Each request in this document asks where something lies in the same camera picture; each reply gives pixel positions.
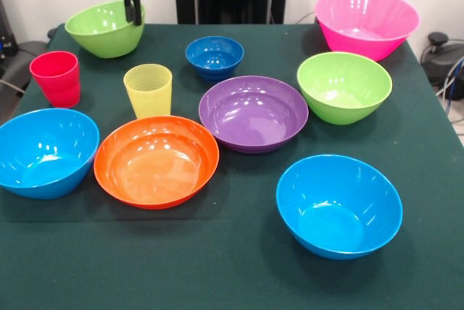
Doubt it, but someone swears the green plastic bowl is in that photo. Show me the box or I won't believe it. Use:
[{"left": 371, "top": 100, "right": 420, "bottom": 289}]
[
  {"left": 297, "top": 51, "right": 394, "bottom": 126},
  {"left": 64, "top": 1, "right": 146, "bottom": 59}
]

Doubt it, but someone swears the small dark blue bowl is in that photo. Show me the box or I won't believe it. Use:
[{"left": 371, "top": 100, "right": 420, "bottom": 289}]
[{"left": 185, "top": 35, "right": 245, "bottom": 84}]

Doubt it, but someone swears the red plastic cup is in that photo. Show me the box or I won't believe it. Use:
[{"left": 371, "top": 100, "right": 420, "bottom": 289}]
[{"left": 29, "top": 51, "right": 81, "bottom": 109}]

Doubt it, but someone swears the purple plastic bowl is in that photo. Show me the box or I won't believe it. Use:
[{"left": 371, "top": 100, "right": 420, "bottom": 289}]
[{"left": 198, "top": 75, "right": 310, "bottom": 154}]

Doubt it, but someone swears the large magenta plastic bowl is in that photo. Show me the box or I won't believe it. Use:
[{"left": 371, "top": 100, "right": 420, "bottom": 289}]
[{"left": 314, "top": 0, "right": 421, "bottom": 62}]

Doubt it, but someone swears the light blue plastic bowl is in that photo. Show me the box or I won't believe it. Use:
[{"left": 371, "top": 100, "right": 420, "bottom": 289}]
[
  {"left": 275, "top": 154, "right": 404, "bottom": 261},
  {"left": 0, "top": 107, "right": 101, "bottom": 200}
]

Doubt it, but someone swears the yellow plastic cup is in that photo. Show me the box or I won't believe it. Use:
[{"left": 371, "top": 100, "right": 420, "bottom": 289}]
[{"left": 123, "top": 63, "right": 173, "bottom": 120}]

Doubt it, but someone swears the black equipment case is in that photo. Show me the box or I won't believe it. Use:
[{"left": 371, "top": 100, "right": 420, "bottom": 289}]
[{"left": 0, "top": 0, "right": 19, "bottom": 68}]

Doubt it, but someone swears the orange plastic bowl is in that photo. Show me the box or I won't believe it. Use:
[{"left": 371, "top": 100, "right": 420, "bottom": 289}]
[{"left": 93, "top": 115, "right": 220, "bottom": 211}]

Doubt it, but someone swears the dark green tablecloth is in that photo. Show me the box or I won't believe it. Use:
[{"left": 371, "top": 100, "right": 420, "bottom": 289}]
[{"left": 0, "top": 22, "right": 464, "bottom": 310}]

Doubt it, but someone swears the tangle of floor cables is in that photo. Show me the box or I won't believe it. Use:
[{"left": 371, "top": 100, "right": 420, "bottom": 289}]
[{"left": 434, "top": 54, "right": 464, "bottom": 137}]

